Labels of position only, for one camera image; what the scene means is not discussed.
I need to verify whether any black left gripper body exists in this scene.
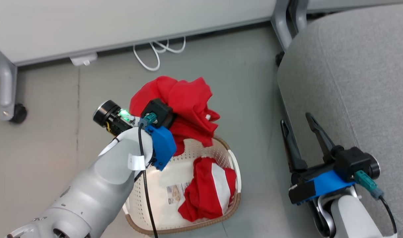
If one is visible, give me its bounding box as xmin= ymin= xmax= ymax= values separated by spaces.
xmin=92 ymin=99 xmax=141 ymax=136

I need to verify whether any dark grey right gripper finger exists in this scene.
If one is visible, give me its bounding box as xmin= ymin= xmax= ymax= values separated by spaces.
xmin=280 ymin=119 xmax=309 ymax=173
xmin=305 ymin=112 xmax=341 ymax=163

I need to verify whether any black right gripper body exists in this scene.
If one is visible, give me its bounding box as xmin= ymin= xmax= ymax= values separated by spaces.
xmin=288 ymin=163 xmax=338 ymax=205

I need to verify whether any plain red garment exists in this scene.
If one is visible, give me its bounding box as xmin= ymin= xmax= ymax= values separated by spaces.
xmin=129 ymin=76 xmax=221 ymax=156

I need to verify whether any red and white garment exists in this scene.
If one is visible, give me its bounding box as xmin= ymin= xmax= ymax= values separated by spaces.
xmin=178 ymin=157 xmax=237 ymax=222

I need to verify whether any grey fabric sofa seat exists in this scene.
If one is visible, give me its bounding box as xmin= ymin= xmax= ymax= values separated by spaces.
xmin=276 ymin=3 xmax=403 ymax=238

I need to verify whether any beige perforated laundry basket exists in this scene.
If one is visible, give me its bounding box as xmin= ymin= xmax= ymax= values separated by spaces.
xmin=122 ymin=136 xmax=242 ymax=235

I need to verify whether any white tape tag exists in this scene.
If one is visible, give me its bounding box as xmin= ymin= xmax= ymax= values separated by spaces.
xmin=128 ymin=153 xmax=146 ymax=171

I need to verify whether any white power adapter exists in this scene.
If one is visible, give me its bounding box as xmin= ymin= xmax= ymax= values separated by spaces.
xmin=69 ymin=53 xmax=98 ymax=67

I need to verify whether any white table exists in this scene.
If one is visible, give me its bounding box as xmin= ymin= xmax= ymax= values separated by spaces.
xmin=0 ymin=0 xmax=278 ymax=66

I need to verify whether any printed paper label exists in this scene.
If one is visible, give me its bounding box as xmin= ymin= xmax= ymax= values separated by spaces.
xmin=166 ymin=183 xmax=190 ymax=206

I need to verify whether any grey table leg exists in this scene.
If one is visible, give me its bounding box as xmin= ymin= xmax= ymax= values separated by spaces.
xmin=0 ymin=42 xmax=18 ymax=121

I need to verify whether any blue right camera mount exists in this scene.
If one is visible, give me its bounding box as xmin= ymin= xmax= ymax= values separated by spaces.
xmin=296 ymin=170 xmax=358 ymax=206

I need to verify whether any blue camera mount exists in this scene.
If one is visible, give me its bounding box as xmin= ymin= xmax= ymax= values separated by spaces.
xmin=145 ymin=125 xmax=177 ymax=171
xmin=296 ymin=170 xmax=358 ymax=206

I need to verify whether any blue left camera mount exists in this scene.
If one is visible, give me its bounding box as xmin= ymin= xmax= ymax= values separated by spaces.
xmin=145 ymin=125 xmax=177 ymax=171

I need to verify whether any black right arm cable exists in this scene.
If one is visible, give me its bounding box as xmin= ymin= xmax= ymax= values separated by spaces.
xmin=354 ymin=170 xmax=398 ymax=236

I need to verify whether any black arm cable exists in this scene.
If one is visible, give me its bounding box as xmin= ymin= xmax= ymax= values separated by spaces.
xmin=354 ymin=170 xmax=398 ymax=236
xmin=137 ymin=112 xmax=159 ymax=238

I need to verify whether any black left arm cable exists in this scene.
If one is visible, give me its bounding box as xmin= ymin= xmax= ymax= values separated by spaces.
xmin=137 ymin=112 xmax=159 ymax=238

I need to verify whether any white cable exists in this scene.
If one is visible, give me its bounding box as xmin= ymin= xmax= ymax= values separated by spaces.
xmin=132 ymin=36 xmax=186 ymax=72

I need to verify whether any grey metal frame leg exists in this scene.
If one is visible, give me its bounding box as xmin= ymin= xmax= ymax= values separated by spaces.
xmin=271 ymin=0 xmax=309 ymax=52

